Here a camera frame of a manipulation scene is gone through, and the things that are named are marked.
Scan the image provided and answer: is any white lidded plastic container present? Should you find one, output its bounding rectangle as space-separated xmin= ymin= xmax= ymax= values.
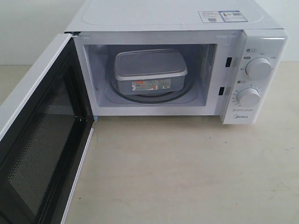
xmin=114 ymin=49 xmax=188 ymax=95

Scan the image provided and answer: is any white microwave door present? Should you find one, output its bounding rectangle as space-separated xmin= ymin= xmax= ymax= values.
xmin=0 ymin=34 xmax=94 ymax=224

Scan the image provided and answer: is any white microwave oven body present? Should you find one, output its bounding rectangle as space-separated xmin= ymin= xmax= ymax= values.
xmin=65 ymin=0 xmax=288 ymax=124

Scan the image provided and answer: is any glass turntable plate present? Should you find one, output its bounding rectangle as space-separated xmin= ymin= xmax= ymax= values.
xmin=109 ymin=77 xmax=195 ymax=104

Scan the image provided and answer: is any lower white control knob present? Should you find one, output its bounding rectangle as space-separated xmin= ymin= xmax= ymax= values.
xmin=236 ymin=88 xmax=260 ymax=107

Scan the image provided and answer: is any white control knob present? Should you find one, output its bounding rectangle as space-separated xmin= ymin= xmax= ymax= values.
xmin=236 ymin=88 xmax=260 ymax=107
xmin=245 ymin=57 xmax=272 ymax=80

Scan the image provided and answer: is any upper white control knob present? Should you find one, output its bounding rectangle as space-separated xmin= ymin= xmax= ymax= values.
xmin=245 ymin=57 xmax=272 ymax=80

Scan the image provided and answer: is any warning label sticker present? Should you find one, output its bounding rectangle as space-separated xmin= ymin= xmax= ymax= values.
xmin=198 ymin=10 xmax=248 ymax=23

